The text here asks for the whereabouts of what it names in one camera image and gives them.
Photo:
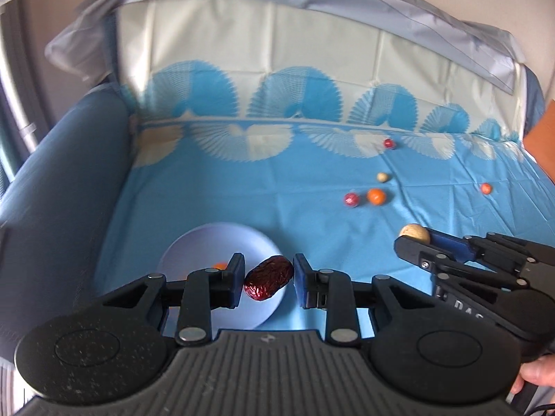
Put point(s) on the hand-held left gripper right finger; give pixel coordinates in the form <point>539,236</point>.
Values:
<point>299,281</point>

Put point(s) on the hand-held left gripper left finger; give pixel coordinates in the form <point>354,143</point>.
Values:
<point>236,279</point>

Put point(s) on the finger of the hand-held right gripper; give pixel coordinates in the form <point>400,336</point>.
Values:
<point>412,251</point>
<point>453,247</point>

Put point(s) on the beige longan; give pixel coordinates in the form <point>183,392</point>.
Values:
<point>415,232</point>
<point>382,177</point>

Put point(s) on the dried red date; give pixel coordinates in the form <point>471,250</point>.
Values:
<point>269,283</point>

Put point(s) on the light blue plate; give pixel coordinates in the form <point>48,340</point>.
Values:
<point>217,242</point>

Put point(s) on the small orange tangerine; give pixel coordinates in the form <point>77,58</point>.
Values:
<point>376,196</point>

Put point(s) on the peeled tangerine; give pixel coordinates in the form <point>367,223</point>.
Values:
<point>485,188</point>
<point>220,265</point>

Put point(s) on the red ball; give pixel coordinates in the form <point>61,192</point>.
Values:
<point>351,199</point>
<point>388,143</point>

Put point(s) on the person's right hand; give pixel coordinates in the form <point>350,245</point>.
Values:
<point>537,372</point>

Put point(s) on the blue and cream patterned cloth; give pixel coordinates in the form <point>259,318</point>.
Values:
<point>303,208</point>

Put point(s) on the orange panel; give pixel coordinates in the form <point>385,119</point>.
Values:
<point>542,138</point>

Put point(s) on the white window frame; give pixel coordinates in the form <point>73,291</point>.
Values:
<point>13,82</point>

